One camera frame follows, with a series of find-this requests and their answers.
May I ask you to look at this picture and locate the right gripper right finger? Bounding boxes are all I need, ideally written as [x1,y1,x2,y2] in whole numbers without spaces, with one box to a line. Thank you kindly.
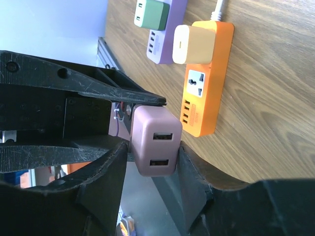
[177,146,315,236]

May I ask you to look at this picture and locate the left aluminium rail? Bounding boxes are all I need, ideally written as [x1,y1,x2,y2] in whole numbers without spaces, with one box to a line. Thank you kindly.
[97,37,123,70]

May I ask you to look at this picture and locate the pink charger plug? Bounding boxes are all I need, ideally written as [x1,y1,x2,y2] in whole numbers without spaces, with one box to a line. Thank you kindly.
[130,105,182,177]

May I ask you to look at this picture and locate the green charger plug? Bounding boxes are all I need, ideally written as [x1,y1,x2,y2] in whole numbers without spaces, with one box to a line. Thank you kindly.
[134,0,170,31]

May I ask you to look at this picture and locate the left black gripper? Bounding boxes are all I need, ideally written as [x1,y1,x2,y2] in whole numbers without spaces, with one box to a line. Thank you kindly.
[0,51,166,173]

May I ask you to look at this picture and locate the white cord orange strip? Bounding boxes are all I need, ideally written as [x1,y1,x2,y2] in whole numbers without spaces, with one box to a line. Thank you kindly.
[210,0,228,22]

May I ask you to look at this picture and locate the purple power strip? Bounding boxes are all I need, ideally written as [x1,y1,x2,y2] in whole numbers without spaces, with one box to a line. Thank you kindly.
[146,0,188,64]

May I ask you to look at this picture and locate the yellow charger plug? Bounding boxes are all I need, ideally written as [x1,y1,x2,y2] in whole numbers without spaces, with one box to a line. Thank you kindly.
[172,25,216,64]

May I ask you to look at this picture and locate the orange power strip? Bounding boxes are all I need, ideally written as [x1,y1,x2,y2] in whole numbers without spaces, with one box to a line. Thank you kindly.
[180,20,234,137]

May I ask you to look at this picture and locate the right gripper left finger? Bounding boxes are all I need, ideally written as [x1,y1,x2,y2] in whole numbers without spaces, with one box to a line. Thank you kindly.
[0,142,128,236]

